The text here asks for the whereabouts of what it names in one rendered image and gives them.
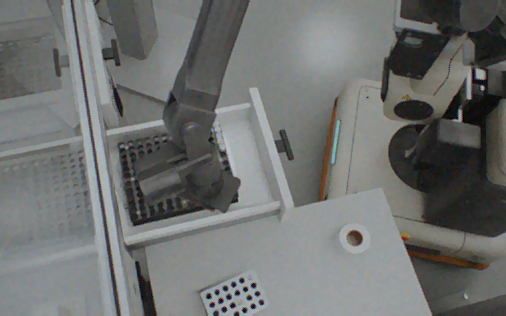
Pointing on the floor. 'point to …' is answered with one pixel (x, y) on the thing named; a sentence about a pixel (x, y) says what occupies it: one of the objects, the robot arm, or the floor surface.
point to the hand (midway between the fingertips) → (212, 201)
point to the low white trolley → (295, 263)
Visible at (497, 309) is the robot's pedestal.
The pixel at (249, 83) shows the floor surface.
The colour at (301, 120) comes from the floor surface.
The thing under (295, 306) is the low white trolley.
